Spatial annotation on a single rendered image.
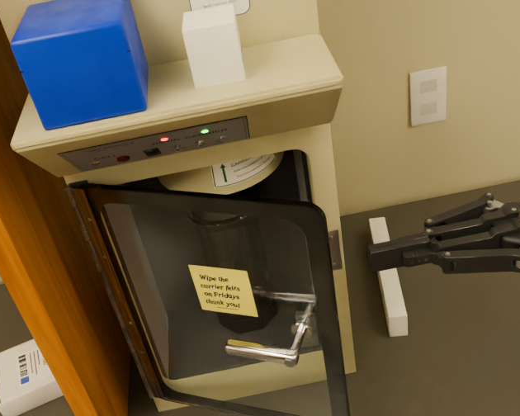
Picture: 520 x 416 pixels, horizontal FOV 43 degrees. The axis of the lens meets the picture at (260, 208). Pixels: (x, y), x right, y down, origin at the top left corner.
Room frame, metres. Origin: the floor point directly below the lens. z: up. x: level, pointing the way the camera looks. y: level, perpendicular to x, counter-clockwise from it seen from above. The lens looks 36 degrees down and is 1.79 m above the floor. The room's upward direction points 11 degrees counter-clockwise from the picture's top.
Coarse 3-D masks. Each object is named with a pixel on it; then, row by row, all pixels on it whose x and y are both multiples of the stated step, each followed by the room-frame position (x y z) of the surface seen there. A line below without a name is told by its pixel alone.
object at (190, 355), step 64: (128, 192) 0.63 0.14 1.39; (192, 192) 0.60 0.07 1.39; (128, 256) 0.64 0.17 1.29; (192, 256) 0.60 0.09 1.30; (256, 256) 0.56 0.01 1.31; (320, 256) 0.53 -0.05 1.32; (192, 320) 0.61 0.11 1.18; (256, 320) 0.57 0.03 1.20; (320, 320) 0.54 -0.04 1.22; (192, 384) 0.63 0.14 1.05; (256, 384) 0.58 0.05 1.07; (320, 384) 0.54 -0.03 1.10
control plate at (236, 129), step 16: (192, 128) 0.59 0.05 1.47; (208, 128) 0.59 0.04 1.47; (224, 128) 0.60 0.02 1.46; (240, 128) 0.61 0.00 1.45; (112, 144) 0.59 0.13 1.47; (128, 144) 0.59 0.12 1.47; (144, 144) 0.60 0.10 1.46; (160, 144) 0.61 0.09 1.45; (176, 144) 0.62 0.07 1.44; (192, 144) 0.63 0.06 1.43; (208, 144) 0.64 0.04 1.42; (80, 160) 0.61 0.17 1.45; (96, 160) 0.62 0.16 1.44; (112, 160) 0.63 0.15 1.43
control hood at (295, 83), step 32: (160, 64) 0.67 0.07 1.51; (256, 64) 0.63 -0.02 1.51; (288, 64) 0.61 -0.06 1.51; (320, 64) 0.60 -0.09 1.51; (160, 96) 0.60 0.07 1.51; (192, 96) 0.58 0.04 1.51; (224, 96) 0.57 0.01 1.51; (256, 96) 0.56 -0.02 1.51; (288, 96) 0.56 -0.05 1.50; (320, 96) 0.57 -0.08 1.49; (32, 128) 0.58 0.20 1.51; (64, 128) 0.57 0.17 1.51; (96, 128) 0.56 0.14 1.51; (128, 128) 0.56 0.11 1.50; (160, 128) 0.57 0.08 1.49; (256, 128) 0.62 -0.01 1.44; (288, 128) 0.64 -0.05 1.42; (32, 160) 0.59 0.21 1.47; (64, 160) 0.60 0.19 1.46
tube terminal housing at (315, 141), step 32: (0, 0) 0.67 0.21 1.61; (32, 0) 0.67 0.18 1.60; (160, 0) 0.68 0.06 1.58; (256, 0) 0.68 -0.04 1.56; (288, 0) 0.68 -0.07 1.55; (160, 32) 0.68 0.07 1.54; (256, 32) 0.68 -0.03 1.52; (288, 32) 0.68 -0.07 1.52; (320, 128) 0.68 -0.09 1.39; (160, 160) 0.68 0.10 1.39; (192, 160) 0.68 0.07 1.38; (224, 160) 0.68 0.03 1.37; (320, 160) 0.68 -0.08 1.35; (320, 192) 0.68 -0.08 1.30; (352, 352) 0.68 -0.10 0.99
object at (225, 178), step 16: (240, 160) 0.71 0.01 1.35; (256, 160) 0.71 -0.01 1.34; (272, 160) 0.73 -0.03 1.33; (160, 176) 0.75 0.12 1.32; (176, 176) 0.72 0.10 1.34; (192, 176) 0.71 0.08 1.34; (208, 176) 0.70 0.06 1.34; (224, 176) 0.70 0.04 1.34; (240, 176) 0.70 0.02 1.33; (256, 176) 0.70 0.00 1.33; (208, 192) 0.69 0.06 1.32; (224, 192) 0.69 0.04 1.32
